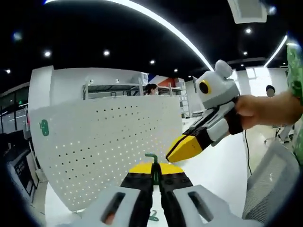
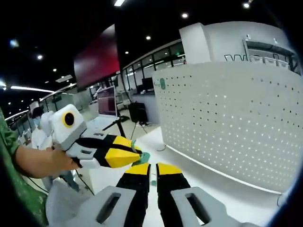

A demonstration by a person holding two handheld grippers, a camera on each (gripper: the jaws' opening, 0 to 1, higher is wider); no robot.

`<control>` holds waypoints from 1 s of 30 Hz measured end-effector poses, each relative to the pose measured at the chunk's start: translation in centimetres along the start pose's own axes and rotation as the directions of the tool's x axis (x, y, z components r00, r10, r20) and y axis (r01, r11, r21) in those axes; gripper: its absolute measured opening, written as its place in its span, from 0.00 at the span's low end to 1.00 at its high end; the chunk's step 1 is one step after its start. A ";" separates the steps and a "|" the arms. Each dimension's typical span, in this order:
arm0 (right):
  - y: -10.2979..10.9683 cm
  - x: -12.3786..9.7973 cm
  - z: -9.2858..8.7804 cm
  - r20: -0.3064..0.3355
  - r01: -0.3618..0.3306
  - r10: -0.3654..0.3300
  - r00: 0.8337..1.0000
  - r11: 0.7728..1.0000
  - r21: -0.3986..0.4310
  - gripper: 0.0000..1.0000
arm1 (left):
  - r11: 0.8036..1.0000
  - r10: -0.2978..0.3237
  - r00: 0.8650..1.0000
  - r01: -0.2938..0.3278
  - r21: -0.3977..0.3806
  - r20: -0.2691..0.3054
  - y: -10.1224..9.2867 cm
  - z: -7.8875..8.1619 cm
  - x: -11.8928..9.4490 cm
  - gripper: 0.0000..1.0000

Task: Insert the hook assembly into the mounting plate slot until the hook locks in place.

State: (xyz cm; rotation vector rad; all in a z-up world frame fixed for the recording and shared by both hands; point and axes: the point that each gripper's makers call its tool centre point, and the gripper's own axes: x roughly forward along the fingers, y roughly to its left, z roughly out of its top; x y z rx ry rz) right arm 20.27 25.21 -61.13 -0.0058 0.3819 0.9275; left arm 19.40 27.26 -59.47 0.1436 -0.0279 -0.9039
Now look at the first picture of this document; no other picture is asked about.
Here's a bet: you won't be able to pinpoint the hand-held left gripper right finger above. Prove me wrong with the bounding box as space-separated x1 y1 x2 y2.
159 162 263 227

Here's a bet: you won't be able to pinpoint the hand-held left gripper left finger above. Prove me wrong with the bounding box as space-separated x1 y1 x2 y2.
71 162 153 227

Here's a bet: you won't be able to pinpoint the white perforated mounting plate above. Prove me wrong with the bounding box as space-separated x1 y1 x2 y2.
27 96 184 213

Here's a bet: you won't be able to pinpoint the person's right hand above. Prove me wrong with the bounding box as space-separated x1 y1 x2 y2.
233 94 264 131

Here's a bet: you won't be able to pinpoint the long ceiling light strip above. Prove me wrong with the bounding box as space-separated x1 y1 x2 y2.
263 35 289 68
44 0 215 71

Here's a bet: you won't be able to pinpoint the grey mesh office chair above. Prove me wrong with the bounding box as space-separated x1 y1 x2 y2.
241 141 301 224

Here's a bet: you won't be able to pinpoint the operator arm green sleeve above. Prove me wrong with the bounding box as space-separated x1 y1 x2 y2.
285 44 303 164

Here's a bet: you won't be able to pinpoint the white ceiling air vent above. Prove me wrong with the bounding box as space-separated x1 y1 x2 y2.
226 0 270 24

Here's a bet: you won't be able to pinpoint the grey metal shelf rack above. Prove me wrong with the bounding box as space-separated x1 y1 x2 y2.
82 72 187 101

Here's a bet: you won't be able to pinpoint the black equipment case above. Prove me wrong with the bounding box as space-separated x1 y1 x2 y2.
13 148 40 197

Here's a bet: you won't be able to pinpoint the round ceiling spotlights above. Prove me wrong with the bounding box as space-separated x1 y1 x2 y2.
4 26 253 79

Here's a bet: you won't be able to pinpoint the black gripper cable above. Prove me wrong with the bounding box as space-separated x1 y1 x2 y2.
243 129 253 177

